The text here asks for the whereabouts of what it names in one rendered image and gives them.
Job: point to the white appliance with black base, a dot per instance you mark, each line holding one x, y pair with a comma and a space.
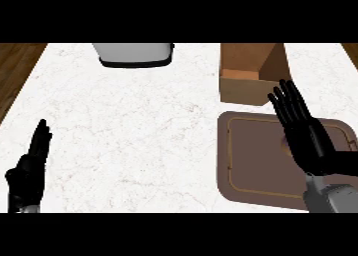
134, 55

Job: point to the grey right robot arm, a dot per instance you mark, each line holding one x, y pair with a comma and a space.
334, 196

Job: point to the brown tray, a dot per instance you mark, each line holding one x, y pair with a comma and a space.
256, 156

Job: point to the cardboard box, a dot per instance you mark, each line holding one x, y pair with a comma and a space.
249, 76

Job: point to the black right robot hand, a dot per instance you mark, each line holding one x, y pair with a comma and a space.
308, 140

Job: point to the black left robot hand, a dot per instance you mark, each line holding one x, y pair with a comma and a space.
29, 173

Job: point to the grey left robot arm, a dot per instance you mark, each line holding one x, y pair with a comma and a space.
29, 209

